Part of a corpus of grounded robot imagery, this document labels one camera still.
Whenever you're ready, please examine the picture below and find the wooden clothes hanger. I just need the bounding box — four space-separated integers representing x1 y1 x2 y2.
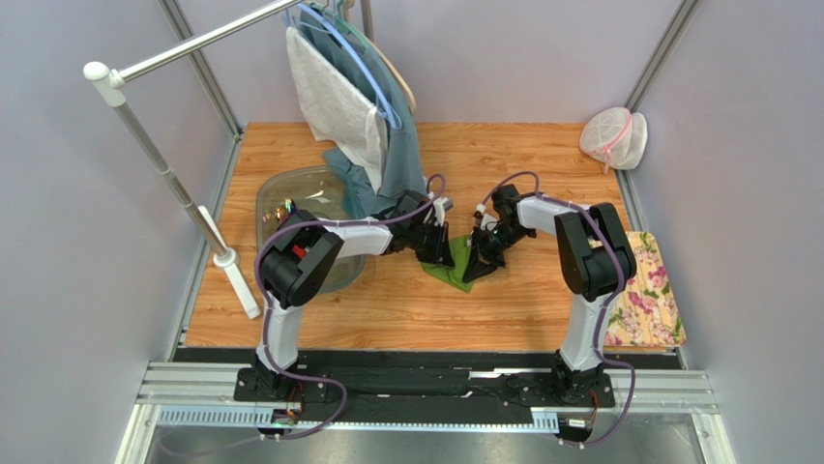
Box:
342 0 418 115

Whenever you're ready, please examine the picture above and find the clear plastic container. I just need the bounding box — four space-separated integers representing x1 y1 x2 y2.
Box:
256 165 367 295

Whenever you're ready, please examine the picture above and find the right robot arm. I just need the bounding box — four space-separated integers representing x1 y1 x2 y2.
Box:
462 184 637 405

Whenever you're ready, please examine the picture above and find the floral tray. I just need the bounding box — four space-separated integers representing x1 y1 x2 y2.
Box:
604 231 686 350

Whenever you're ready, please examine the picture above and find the green clothes hanger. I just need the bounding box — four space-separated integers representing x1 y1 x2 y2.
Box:
321 0 373 47

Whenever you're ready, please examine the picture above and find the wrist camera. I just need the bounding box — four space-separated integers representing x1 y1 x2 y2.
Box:
473 204 498 231
430 196 454 226

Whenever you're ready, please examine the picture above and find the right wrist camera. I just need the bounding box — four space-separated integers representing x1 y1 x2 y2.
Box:
473 204 498 231

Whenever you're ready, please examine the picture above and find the grey hanging towel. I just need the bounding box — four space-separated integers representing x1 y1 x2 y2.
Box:
285 27 388 192

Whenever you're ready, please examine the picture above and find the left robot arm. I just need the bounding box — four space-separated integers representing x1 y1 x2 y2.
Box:
234 190 455 402

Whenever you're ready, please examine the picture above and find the red handled utensil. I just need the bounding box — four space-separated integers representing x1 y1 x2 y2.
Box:
291 245 309 261

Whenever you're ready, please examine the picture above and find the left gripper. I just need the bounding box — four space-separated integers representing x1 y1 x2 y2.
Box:
407 221 456 270

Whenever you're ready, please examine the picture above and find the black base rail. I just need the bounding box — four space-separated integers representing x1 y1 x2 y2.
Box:
215 347 684 427

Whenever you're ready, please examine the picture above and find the green paper napkin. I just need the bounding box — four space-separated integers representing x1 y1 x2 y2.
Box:
421 235 474 293

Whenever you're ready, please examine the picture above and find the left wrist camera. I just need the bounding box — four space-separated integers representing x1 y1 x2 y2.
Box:
430 196 454 226

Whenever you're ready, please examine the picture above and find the white mesh laundry bag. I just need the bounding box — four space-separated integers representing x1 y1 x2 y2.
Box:
578 106 648 174

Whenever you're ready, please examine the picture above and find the metal clothes rack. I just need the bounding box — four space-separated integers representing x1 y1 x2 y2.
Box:
82 1 298 319

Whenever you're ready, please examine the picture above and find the blue-grey hanging shirt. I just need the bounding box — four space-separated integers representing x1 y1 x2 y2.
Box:
288 10 427 216

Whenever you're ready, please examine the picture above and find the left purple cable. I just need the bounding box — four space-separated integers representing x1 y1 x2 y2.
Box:
253 172 448 442

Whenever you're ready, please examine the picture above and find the blue clothes hanger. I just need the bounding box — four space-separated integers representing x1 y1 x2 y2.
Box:
283 2 402 130

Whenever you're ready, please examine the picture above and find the iridescent utensil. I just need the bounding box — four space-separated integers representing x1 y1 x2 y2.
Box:
261 198 297 225

